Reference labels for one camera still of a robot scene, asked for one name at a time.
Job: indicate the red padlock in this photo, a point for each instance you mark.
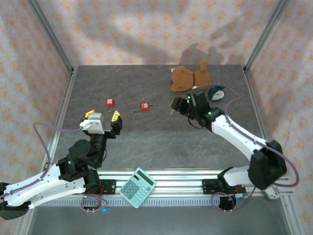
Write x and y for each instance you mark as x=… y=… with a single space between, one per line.
x=110 y=101
x=144 y=106

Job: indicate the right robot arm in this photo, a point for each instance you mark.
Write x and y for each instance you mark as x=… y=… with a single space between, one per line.
x=234 y=134

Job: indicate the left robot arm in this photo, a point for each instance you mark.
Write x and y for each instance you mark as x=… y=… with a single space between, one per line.
x=44 y=186

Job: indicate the teal alarm clock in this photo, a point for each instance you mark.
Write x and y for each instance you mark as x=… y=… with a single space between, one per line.
x=217 y=94

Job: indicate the brown teddy bear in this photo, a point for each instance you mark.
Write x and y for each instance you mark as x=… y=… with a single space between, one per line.
x=185 y=78

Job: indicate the teal calculator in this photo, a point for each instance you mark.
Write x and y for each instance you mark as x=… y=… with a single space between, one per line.
x=137 y=188

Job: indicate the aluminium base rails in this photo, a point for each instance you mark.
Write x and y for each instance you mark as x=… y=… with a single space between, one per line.
x=176 y=183

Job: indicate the small green connector board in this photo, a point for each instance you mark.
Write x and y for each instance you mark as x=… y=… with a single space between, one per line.
x=240 y=195

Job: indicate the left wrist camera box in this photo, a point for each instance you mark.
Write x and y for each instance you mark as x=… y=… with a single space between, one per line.
x=94 y=123

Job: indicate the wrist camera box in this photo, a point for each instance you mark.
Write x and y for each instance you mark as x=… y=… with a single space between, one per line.
x=94 y=123
x=194 y=87

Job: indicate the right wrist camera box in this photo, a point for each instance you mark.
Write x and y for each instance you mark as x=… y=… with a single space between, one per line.
x=194 y=87

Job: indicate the aluminium table side rail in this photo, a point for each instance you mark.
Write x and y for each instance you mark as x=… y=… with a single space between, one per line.
x=65 y=98
x=249 y=83

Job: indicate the aluminium frame post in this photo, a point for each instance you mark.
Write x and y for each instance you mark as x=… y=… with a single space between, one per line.
x=51 y=36
x=266 y=36

